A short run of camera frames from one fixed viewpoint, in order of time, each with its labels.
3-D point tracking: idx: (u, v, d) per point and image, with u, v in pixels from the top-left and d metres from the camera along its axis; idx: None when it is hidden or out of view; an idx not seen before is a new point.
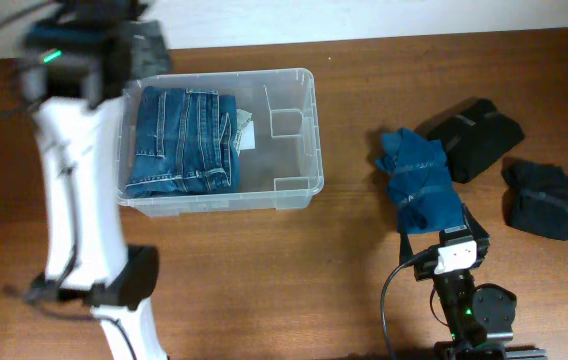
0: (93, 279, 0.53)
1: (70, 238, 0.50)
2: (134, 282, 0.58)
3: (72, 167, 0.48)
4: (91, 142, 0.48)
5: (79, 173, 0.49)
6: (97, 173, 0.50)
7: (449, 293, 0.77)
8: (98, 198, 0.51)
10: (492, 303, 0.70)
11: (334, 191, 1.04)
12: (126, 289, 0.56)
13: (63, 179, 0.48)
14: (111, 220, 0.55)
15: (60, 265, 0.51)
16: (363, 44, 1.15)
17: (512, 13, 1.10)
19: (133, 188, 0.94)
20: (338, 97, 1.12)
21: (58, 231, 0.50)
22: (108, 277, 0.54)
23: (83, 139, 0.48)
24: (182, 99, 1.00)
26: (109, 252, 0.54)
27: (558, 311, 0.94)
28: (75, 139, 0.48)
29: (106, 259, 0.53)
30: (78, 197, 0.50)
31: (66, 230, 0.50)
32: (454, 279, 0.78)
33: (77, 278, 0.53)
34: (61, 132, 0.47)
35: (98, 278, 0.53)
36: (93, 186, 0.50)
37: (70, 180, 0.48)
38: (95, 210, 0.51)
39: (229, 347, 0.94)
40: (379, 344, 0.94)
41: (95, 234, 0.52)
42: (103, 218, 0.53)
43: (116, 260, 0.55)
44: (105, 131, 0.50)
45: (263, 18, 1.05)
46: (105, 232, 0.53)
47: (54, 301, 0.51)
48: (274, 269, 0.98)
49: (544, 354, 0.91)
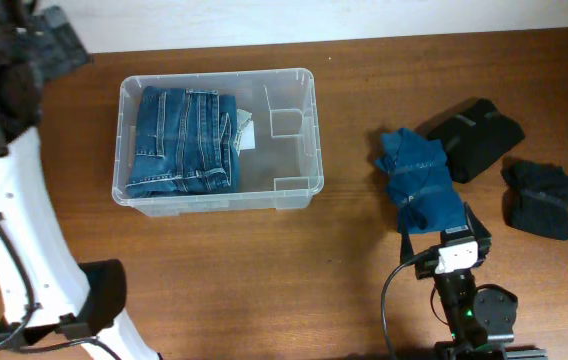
0: (57, 315, 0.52)
1: (19, 286, 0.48)
2: (103, 303, 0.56)
3: (0, 217, 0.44)
4: (14, 188, 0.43)
5: (10, 223, 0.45)
6: (31, 217, 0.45)
7: (449, 293, 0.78)
8: (40, 240, 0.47)
10: (493, 304, 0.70)
11: (334, 191, 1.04)
12: (94, 319, 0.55)
13: None
14: (62, 249, 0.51)
15: (18, 309, 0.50)
16: (362, 44, 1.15)
17: (512, 13, 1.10)
19: (133, 189, 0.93)
20: (338, 97, 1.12)
21: (3, 280, 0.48)
22: (73, 309, 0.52)
23: (3, 188, 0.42)
24: (182, 99, 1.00)
26: (66, 287, 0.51)
27: (558, 311, 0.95)
28: None
29: (64, 295, 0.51)
30: (15, 249, 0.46)
31: (13, 278, 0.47)
32: (455, 280, 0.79)
33: (43, 313, 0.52)
34: None
35: (63, 313, 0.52)
36: (30, 231, 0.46)
37: (0, 232, 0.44)
38: (37, 253, 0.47)
39: (230, 347, 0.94)
40: (379, 344, 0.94)
41: (46, 275, 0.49)
42: (50, 255, 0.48)
43: (78, 291, 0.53)
44: (30, 169, 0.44)
45: (263, 18, 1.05)
46: (56, 270, 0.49)
47: (21, 339, 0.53)
48: (274, 270, 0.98)
49: (543, 354, 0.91)
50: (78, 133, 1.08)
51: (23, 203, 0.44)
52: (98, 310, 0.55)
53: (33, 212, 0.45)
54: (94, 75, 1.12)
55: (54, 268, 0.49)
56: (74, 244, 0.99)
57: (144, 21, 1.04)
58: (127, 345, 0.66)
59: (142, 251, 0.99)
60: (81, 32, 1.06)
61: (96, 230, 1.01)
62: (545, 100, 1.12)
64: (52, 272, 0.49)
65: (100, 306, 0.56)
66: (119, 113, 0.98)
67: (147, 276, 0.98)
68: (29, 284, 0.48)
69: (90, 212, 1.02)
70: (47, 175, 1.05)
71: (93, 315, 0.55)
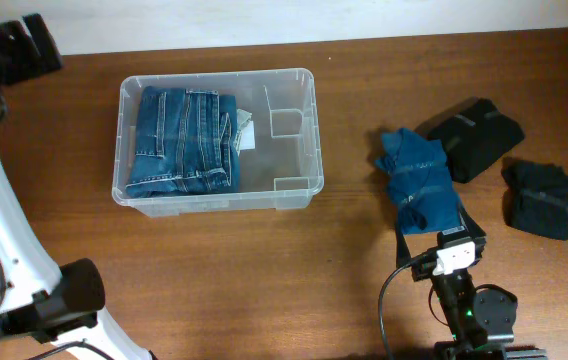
0: (29, 293, 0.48)
1: None
2: (81, 285, 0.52)
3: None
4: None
5: None
6: None
7: (448, 292, 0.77)
8: None
10: (492, 304, 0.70)
11: (334, 191, 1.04)
12: (71, 299, 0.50)
13: None
14: (26, 225, 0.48)
15: None
16: (363, 44, 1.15)
17: (512, 13, 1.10)
19: (133, 189, 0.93)
20: (338, 97, 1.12)
21: None
22: (44, 286, 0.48)
23: None
24: (182, 99, 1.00)
26: (34, 260, 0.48)
27: (558, 311, 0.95)
28: None
29: (33, 269, 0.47)
30: None
31: None
32: (454, 280, 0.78)
33: (15, 295, 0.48)
34: None
35: (34, 290, 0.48)
36: None
37: None
38: None
39: (229, 347, 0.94)
40: (379, 344, 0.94)
41: (9, 247, 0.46)
42: (11, 223, 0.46)
43: (47, 267, 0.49)
44: None
45: (263, 18, 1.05)
46: (19, 240, 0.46)
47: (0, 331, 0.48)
48: (274, 270, 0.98)
49: (544, 354, 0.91)
50: (78, 133, 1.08)
51: None
52: (76, 290, 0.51)
53: None
54: (94, 75, 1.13)
55: (20, 240, 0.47)
56: (74, 244, 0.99)
57: (144, 21, 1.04)
58: (117, 342, 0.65)
59: (142, 251, 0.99)
60: (81, 32, 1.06)
61: (96, 230, 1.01)
62: (545, 100, 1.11)
64: (15, 243, 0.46)
65: (78, 289, 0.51)
66: (119, 113, 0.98)
67: (147, 276, 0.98)
68: None
69: (91, 212, 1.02)
70: (48, 174, 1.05)
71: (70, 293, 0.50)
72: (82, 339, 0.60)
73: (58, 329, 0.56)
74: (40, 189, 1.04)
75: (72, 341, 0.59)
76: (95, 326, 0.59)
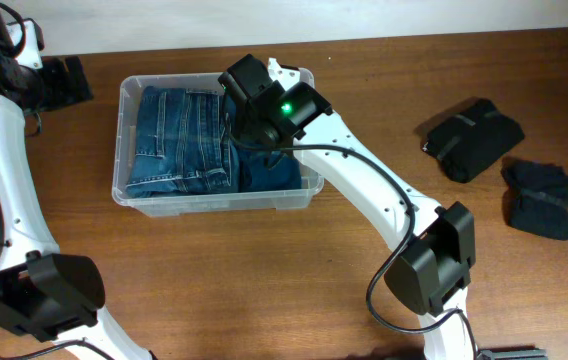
0: (25, 252, 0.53)
1: None
2: (75, 270, 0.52)
3: None
4: None
5: None
6: (10, 155, 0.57)
7: (242, 91, 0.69)
8: (11, 176, 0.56)
10: (241, 71, 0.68)
11: (333, 192, 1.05)
12: (68, 279, 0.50)
13: None
14: (34, 205, 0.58)
15: None
16: (362, 44, 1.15)
17: (508, 12, 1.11)
19: (133, 189, 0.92)
20: (338, 96, 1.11)
21: None
22: (38, 247, 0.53)
23: None
24: (182, 99, 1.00)
26: (34, 226, 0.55)
27: (559, 311, 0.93)
28: None
29: (35, 231, 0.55)
30: None
31: None
32: (262, 96, 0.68)
33: (12, 260, 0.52)
34: None
35: (30, 249, 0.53)
36: (5, 167, 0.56)
37: None
38: (9, 187, 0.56)
39: (228, 347, 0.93)
40: (379, 344, 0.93)
41: (15, 210, 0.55)
42: (22, 194, 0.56)
43: (47, 238, 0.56)
44: (8, 114, 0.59)
45: (262, 18, 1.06)
46: (25, 208, 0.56)
47: None
48: (274, 269, 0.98)
49: (544, 354, 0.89)
50: (79, 134, 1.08)
51: (3, 143, 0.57)
52: (68, 270, 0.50)
53: (10, 156, 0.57)
54: (94, 75, 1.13)
55: (23, 207, 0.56)
56: (74, 243, 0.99)
57: (144, 21, 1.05)
58: (117, 340, 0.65)
59: (141, 251, 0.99)
60: (81, 33, 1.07)
61: (95, 229, 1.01)
62: (544, 99, 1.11)
64: (22, 208, 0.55)
65: (72, 271, 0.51)
66: (120, 113, 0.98)
67: (147, 276, 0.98)
68: None
69: (91, 212, 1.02)
70: (49, 172, 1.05)
71: (64, 267, 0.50)
72: (82, 338, 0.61)
73: (58, 328, 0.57)
74: (40, 189, 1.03)
75: (74, 339, 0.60)
76: (94, 326, 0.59)
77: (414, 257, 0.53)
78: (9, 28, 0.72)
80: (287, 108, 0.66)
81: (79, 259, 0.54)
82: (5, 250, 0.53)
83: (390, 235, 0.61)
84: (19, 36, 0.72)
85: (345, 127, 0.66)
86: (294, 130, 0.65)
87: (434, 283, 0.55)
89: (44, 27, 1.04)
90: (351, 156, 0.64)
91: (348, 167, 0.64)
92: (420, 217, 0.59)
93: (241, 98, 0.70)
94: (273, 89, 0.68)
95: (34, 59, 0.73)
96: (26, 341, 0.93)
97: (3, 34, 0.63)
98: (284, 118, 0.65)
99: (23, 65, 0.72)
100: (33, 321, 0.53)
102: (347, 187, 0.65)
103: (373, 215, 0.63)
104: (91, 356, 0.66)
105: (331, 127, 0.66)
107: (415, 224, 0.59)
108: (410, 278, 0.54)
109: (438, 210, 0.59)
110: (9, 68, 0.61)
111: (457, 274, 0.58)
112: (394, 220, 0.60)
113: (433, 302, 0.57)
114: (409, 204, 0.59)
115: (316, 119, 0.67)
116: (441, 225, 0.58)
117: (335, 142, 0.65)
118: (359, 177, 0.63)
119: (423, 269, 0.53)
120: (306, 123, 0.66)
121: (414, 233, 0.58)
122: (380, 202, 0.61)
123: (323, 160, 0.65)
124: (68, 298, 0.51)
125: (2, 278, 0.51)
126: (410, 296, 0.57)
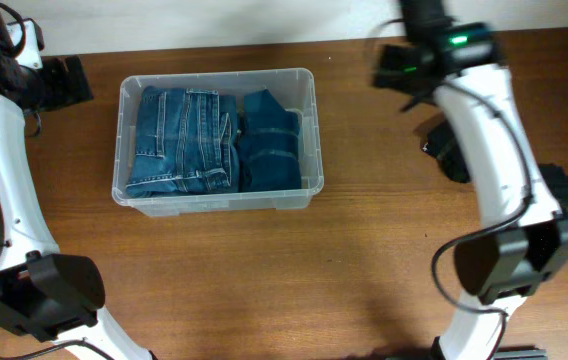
0: (25, 252, 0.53)
1: None
2: (75, 270, 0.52)
3: None
4: None
5: None
6: (10, 155, 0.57)
7: (421, 11, 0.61)
8: (11, 177, 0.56)
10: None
11: (334, 192, 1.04)
12: (69, 279, 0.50)
13: None
14: (33, 205, 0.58)
15: None
16: (362, 44, 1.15)
17: (508, 12, 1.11)
19: (133, 189, 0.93)
20: (338, 97, 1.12)
21: None
22: (38, 247, 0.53)
23: None
24: (182, 99, 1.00)
26: (34, 226, 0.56)
27: (559, 311, 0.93)
28: None
29: (35, 231, 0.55)
30: None
31: None
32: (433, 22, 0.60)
33: (13, 260, 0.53)
34: None
35: (30, 249, 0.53)
36: (5, 168, 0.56)
37: None
38: (9, 187, 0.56)
39: (228, 348, 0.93)
40: (380, 343, 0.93)
41: (15, 210, 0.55)
42: (22, 194, 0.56)
43: (46, 238, 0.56)
44: (7, 114, 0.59)
45: (263, 18, 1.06)
46: (25, 208, 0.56)
47: None
48: (274, 269, 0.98)
49: (543, 354, 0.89)
50: (79, 134, 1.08)
51: (3, 143, 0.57)
52: (68, 269, 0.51)
53: (10, 155, 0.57)
54: (94, 75, 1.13)
55: (23, 207, 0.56)
56: (75, 243, 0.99)
57: (144, 22, 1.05)
58: (117, 340, 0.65)
59: (141, 251, 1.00)
60: (81, 33, 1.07)
61: (95, 229, 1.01)
62: (544, 99, 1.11)
64: (22, 208, 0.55)
65: (72, 271, 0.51)
66: (120, 113, 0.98)
67: (147, 276, 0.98)
68: None
69: (91, 212, 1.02)
70: (49, 172, 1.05)
71: (65, 267, 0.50)
72: (82, 338, 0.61)
73: (58, 328, 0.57)
74: (41, 189, 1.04)
75: (74, 339, 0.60)
76: (94, 326, 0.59)
77: (507, 240, 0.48)
78: (9, 28, 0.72)
80: (457, 39, 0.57)
81: (79, 259, 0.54)
82: (5, 250, 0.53)
83: (493, 210, 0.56)
84: (19, 36, 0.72)
85: (506, 89, 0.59)
86: (454, 66, 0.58)
87: (506, 275, 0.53)
89: (44, 27, 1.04)
90: (498, 119, 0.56)
91: (492, 129, 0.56)
92: (533, 210, 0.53)
93: (411, 20, 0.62)
94: (443, 20, 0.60)
95: (34, 59, 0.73)
96: (26, 341, 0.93)
97: (4, 34, 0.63)
98: (448, 48, 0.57)
99: (23, 65, 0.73)
100: (33, 322, 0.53)
102: (472, 143, 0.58)
103: (484, 186, 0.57)
104: (91, 356, 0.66)
105: (495, 80, 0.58)
107: (526, 214, 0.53)
108: (489, 254, 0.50)
109: (556, 215, 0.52)
110: (10, 68, 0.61)
111: (529, 280, 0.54)
112: (507, 198, 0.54)
113: (489, 291, 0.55)
114: (530, 192, 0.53)
115: (484, 66, 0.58)
116: (547, 229, 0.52)
117: (489, 100, 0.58)
118: (496, 143, 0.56)
119: (506, 257, 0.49)
120: (470, 66, 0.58)
121: (518, 222, 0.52)
122: (503, 176, 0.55)
123: (467, 110, 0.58)
124: (68, 298, 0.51)
125: (2, 277, 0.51)
126: (473, 274, 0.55)
